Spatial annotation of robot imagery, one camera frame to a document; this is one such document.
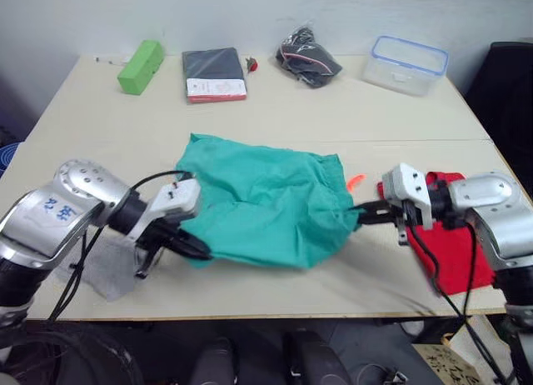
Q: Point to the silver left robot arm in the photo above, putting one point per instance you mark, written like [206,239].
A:
[62,218]

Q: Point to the small red rose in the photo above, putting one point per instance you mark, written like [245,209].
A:
[251,65]

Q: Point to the green foam block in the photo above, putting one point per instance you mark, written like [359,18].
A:
[140,68]

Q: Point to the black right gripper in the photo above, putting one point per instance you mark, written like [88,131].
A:
[403,220]

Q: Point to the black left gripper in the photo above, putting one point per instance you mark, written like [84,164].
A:
[156,237]

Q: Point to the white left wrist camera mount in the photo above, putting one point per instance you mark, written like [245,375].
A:
[177,197]

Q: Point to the green shorts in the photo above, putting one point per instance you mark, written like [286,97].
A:
[266,201]

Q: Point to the grey sock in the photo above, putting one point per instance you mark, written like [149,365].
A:
[110,276]

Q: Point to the dark wrapped notebook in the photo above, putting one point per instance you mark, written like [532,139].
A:
[212,72]

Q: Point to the cardboard sheet with writing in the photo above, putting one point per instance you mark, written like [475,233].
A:
[449,366]

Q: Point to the blue round object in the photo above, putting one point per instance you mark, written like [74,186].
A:
[7,158]

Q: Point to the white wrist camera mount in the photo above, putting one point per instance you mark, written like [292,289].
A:
[406,185]
[177,197]

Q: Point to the black chair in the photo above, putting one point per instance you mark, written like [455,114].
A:
[506,106]

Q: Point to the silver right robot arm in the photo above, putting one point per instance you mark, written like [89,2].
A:
[495,218]

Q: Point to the red t-shirt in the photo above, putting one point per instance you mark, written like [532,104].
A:
[451,260]

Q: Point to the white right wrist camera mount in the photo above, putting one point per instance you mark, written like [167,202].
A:
[406,185]

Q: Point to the plastic bag of black clothing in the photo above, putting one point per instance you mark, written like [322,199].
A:
[306,60]

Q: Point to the small pen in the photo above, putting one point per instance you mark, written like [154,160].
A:
[109,61]

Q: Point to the clear container with blue rim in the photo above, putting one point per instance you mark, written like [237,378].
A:
[404,68]

